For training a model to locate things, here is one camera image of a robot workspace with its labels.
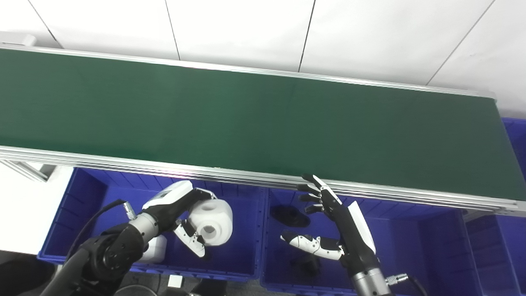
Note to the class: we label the small white block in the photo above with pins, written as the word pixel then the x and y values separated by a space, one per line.
pixel 175 281

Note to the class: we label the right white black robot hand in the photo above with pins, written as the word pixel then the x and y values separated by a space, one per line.
pixel 355 238

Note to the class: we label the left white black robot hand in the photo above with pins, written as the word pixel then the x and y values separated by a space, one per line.
pixel 170 205

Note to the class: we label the aluminium conveyor support leg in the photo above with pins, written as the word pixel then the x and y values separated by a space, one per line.
pixel 28 170

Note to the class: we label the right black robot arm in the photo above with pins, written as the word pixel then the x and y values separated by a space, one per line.
pixel 370 283

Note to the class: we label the blue plastic bin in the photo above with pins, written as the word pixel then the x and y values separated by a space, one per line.
pixel 238 250
pixel 407 246
pixel 505 255

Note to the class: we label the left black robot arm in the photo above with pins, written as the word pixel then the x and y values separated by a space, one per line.
pixel 111 255

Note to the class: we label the black flat plastic part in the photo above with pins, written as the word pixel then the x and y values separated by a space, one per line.
pixel 289 216

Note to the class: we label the white round plastic part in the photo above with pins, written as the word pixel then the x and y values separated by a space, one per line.
pixel 155 250
pixel 213 213

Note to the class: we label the black robot body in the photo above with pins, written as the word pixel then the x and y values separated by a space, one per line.
pixel 20 275

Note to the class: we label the grey conveyor end cap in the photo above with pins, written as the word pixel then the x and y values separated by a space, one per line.
pixel 18 39

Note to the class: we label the green conveyor belt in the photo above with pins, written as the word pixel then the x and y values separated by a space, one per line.
pixel 263 123

